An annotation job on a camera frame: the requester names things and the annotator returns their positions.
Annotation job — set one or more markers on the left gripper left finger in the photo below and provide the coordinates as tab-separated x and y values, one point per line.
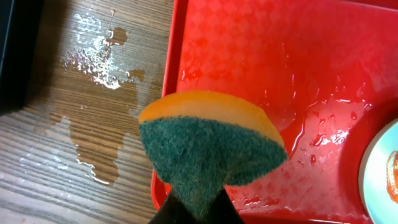
172	211

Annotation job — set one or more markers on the light blue plate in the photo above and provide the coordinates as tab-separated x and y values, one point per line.
378	176

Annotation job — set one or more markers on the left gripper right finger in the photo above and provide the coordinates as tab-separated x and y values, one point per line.
222	211

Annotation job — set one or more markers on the red plastic serving tray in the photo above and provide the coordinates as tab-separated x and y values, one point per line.
325	73

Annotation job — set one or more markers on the green orange sponge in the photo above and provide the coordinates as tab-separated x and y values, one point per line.
201	141

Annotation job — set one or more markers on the black water tray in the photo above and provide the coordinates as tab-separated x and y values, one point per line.
20	21

